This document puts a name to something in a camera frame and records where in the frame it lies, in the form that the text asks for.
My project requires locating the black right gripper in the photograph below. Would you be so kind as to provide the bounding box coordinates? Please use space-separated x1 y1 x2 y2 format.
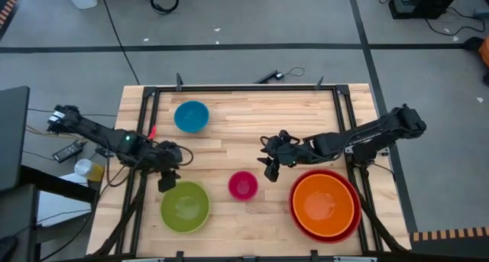
257 129 305 183

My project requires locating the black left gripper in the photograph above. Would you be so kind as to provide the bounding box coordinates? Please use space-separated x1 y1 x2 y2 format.
147 140 185 193

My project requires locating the small pink plastic bowl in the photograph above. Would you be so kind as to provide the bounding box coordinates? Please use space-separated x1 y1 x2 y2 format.
228 170 259 202

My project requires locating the green plastic bowl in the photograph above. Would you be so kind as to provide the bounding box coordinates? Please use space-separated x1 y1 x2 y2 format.
160 180 212 235

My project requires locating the blue plastic bowl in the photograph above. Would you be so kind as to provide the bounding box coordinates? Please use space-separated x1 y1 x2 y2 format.
173 100 210 134

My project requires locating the orange plastic bowl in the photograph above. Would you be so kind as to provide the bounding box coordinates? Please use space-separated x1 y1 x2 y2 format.
292 173 355 238

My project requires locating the clear bottle with yellow liquid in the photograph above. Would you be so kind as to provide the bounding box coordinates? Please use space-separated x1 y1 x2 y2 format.
73 158 105 183

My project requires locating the large red plastic bowl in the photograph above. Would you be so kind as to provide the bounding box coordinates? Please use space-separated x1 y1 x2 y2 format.
288 168 362 244

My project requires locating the black power adapter brick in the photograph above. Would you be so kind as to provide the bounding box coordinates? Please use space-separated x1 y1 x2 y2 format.
52 139 86 164

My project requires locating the black side desk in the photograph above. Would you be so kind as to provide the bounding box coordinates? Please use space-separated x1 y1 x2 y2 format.
18 165 97 204

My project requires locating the white paper sheet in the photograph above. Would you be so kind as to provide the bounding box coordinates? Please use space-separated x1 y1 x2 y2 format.
37 173 93 228

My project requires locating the dark grey monitor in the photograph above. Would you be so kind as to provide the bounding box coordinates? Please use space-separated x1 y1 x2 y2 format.
0 86 31 192

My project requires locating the orange black hazard striped mat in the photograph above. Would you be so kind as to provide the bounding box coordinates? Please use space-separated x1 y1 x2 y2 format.
408 226 489 262

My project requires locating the black equipment box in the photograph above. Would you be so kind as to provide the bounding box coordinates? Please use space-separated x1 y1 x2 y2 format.
387 0 466 21

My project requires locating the orange black hazard striped ramp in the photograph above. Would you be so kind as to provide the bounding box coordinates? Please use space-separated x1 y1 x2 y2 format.
0 0 26 40

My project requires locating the orange and black object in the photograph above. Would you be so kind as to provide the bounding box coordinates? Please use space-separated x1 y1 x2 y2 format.
463 36 489 68

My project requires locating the black aluminium table frame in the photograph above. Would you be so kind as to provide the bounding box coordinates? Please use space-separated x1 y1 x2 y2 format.
93 84 412 262

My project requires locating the black power strip with cable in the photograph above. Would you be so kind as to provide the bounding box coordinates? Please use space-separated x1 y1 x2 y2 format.
253 66 306 85

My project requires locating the thin black cable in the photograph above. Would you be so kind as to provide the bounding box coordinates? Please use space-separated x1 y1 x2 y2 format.
28 108 118 118

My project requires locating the yellow cable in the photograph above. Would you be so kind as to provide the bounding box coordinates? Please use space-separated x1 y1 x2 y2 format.
24 125 79 140

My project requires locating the long black floor cable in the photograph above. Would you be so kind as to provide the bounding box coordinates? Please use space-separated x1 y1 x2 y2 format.
97 0 141 86

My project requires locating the coiled black cable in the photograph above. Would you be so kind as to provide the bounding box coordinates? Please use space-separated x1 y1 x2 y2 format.
149 0 180 15

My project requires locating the black tangled floor cable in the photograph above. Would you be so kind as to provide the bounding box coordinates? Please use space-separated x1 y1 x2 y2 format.
424 6 481 37

